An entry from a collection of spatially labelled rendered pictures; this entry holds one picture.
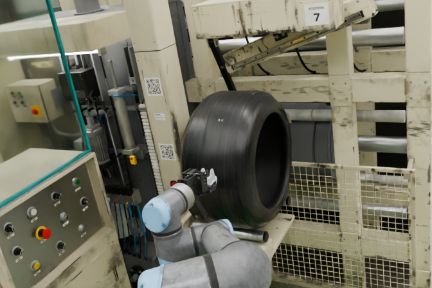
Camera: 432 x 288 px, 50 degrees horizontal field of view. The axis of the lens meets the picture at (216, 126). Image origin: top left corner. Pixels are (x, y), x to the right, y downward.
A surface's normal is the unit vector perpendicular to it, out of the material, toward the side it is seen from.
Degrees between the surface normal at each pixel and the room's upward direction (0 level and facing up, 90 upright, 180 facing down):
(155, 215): 78
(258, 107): 44
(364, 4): 90
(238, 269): 39
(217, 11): 90
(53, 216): 90
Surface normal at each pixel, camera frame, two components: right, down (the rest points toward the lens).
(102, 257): 0.88, 0.03
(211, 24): -0.44, 0.37
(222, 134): -0.43, -0.38
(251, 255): 0.49, -0.79
